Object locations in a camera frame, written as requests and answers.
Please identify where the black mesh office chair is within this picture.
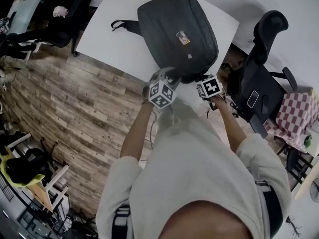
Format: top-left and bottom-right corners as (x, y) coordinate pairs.
(221, 9), (299, 139)

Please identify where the person's white shirt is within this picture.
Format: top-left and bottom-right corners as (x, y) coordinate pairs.
(95, 98), (293, 239)

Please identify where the person's left forearm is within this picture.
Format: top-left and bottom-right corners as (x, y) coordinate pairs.
(120, 100), (153, 159)

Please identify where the thin cable on floor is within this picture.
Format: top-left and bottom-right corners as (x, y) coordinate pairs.
(139, 107), (162, 163)

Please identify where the light blue desk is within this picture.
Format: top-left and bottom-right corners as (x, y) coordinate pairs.
(6, 0), (53, 32)

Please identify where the small shiny bag tag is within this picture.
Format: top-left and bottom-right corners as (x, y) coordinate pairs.
(175, 30), (192, 46)

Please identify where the black smartphone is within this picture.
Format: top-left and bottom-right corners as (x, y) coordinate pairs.
(246, 90), (260, 108)

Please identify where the black shoulder strap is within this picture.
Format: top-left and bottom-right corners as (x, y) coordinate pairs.
(112, 206), (132, 239)
(254, 180), (285, 235)

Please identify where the pink checkered cloth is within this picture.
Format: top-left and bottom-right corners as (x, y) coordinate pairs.
(263, 92), (319, 154)

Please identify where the dark grey zipper bag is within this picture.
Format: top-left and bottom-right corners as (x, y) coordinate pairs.
(111, 0), (220, 85)

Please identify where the person's right forearm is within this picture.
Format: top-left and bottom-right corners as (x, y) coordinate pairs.
(213, 96), (247, 152)

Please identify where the white frame stool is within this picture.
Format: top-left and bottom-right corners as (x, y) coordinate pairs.
(4, 132), (70, 213)

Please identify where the small green plant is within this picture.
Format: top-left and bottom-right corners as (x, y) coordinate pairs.
(302, 134), (314, 148)

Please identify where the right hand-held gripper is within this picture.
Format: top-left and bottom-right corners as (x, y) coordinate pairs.
(195, 75), (224, 111)

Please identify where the pink crumpled cloth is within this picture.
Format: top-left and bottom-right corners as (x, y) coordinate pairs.
(52, 5), (69, 18)

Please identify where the black bag with yellow-green cloth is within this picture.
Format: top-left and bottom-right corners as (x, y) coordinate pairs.
(0, 130), (50, 188)

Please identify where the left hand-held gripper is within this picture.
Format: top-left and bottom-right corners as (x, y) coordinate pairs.
(148, 67), (180, 109)

